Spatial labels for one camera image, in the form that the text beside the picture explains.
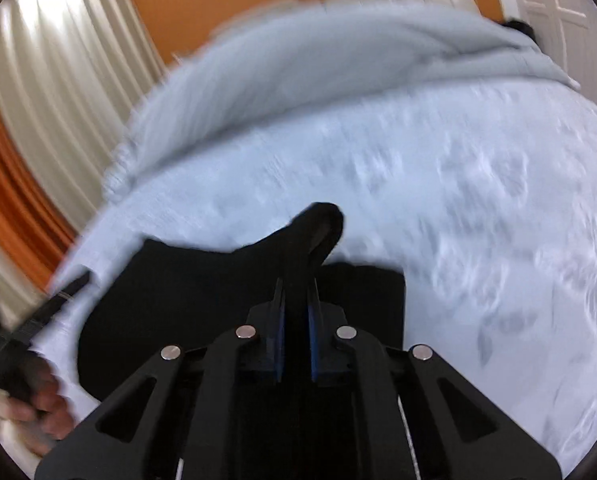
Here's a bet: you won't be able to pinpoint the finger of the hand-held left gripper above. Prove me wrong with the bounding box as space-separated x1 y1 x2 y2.
8 269 93 348

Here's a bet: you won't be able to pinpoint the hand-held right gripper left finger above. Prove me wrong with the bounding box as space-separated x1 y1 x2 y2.
34 277 286 480

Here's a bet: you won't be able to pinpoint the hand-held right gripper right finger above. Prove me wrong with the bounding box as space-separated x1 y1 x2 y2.
306 277 563 480

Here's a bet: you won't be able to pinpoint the black pants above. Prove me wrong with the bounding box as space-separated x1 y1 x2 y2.
77 202 405 405

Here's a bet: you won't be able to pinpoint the person's left hand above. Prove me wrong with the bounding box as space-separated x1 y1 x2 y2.
7 359 78 455

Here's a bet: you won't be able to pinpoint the orange curtain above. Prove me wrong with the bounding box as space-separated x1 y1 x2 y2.
0 55 80 292

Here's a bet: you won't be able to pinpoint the butterfly print bed sheet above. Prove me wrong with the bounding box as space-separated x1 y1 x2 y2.
28 77 597 476

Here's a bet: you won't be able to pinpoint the cream curtain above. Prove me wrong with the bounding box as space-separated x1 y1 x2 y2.
0 0 168 242

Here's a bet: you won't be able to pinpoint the grey duvet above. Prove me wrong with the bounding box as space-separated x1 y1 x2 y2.
101 2 582 207

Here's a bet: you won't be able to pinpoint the dark cloth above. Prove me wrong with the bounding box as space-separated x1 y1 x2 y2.
501 19 537 42

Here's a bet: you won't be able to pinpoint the white wardrobe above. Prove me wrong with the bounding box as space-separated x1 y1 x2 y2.
489 0 597 122

